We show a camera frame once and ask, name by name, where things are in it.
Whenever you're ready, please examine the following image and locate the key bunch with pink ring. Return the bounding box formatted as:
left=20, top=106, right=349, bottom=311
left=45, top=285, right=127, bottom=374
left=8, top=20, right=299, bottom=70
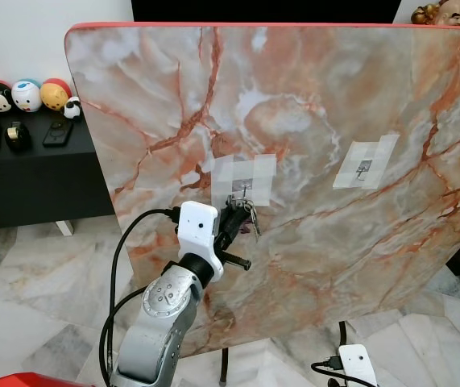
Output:
left=234, top=198, right=261, bottom=240

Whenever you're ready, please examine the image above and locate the marble pattern table top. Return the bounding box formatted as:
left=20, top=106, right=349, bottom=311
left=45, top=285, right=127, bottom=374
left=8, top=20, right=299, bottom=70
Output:
left=64, top=22, right=460, bottom=360

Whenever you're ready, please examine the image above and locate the black table leg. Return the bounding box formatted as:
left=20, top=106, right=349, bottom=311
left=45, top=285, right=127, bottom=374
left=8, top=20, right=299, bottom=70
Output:
left=338, top=321, right=351, bottom=356
left=218, top=347, right=230, bottom=387

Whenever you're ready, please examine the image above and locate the black sideboard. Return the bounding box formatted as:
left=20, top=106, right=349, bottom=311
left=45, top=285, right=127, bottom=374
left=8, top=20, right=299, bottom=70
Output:
left=0, top=109, right=118, bottom=236

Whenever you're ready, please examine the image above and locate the small panda figure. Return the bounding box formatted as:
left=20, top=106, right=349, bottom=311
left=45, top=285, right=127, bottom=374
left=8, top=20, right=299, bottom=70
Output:
left=62, top=97, right=83, bottom=120

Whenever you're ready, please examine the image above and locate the yellow bear plush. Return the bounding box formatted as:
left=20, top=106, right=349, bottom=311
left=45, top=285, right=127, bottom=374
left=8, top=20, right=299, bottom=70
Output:
left=40, top=77, right=73, bottom=110

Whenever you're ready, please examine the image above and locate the black tape dispenser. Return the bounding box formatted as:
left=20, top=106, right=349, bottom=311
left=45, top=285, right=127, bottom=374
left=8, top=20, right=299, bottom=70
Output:
left=4, top=121, right=32, bottom=151

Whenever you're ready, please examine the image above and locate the white duck plush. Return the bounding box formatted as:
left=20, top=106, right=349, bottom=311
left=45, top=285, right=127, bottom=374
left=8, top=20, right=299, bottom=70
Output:
left=11, top=78, right=44, bottom=113

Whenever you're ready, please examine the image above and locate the red plastic stool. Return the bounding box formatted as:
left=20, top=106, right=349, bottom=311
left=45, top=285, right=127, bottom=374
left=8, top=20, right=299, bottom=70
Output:
left=0, top=372, right=77, bottom=387

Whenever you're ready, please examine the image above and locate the bronze buddha figurine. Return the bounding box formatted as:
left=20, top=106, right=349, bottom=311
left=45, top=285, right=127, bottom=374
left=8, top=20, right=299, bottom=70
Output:
left=411, top=0, right=460, bottom=27

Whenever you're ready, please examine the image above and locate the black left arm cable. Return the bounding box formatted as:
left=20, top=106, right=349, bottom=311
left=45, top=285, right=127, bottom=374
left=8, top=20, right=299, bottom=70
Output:
left=99, top=208, right=184, bottom=387

